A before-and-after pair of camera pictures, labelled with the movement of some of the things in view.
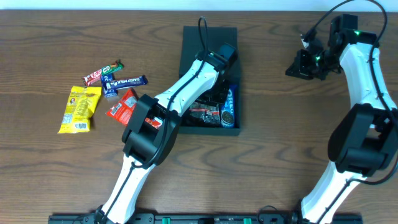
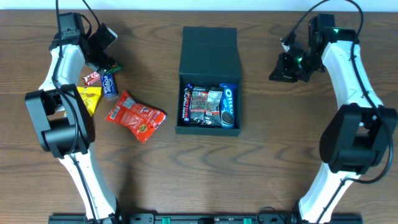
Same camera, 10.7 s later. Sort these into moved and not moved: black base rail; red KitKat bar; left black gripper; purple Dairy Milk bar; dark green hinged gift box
Moved: purple Dairy Milk bar; left black gripper
Not moved: dark green hinged gift box; black base rail; red KitKat bar
